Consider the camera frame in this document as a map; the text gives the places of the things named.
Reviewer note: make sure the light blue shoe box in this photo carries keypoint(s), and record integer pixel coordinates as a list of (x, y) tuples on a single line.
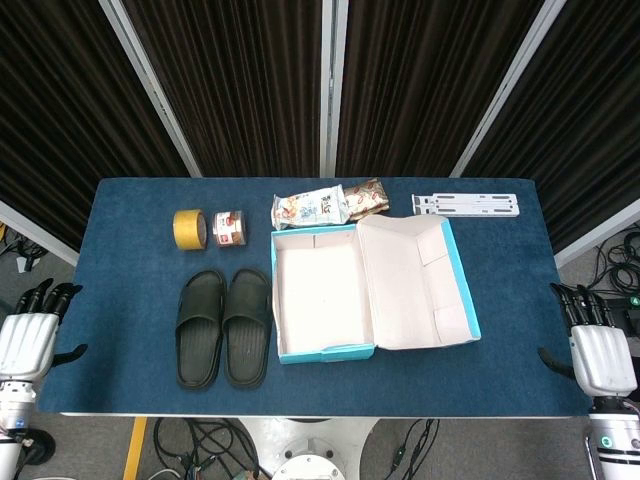
[(320, 300)]

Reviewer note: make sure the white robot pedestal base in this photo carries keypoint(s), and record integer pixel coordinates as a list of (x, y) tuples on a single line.
[(310, 450)]

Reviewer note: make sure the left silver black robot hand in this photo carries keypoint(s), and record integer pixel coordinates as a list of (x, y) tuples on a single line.
[(27, 345)]

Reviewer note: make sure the white snack bag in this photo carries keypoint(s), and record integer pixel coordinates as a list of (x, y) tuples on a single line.
[(307, 206)]

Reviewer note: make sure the silver aluminium partition rail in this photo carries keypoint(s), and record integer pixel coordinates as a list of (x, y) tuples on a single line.
[(35, 231), (600, 233)]

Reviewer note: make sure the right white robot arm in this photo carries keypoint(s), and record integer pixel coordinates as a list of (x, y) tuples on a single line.
[(615, 440)]

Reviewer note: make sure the silver aluminium partition post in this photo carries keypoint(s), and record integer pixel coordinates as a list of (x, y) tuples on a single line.
[(156, 95), (332, 75), (504, 95)]

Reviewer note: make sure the brown gold snack bag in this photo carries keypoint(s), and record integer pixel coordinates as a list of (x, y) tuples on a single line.
[(367, 200)]

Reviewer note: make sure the yellow floor tape strip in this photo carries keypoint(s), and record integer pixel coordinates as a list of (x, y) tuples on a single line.
[(135, 450)]

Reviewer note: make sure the yellow tape roll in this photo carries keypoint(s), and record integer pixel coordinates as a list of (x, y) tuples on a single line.
[(186, 227)]

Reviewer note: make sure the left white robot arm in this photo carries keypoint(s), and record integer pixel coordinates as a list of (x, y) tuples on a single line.
[(12, 415)]

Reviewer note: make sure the white folding laptop stand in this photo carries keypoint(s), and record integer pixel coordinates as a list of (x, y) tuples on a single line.
[(465, 205)]

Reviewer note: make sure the black rubber slipper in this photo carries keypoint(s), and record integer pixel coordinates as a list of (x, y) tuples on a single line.
[(246, 350), (197, 350)]

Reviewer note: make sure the clear jar red label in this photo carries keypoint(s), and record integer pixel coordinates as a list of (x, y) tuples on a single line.
[(230, 230)]

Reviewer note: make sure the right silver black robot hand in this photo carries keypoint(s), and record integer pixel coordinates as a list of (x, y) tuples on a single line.
[(602, 360)]

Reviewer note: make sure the blue table cloth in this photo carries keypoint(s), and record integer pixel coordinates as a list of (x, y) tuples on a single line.
[(125, 310)]

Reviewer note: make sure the black round floor disc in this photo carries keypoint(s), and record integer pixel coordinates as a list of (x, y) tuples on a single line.
[(40, 447)]

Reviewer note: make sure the dark corrugated partition panel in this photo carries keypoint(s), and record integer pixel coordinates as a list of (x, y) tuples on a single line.
[(590, 100), (240, 75), (50, 100), (425, 75)]

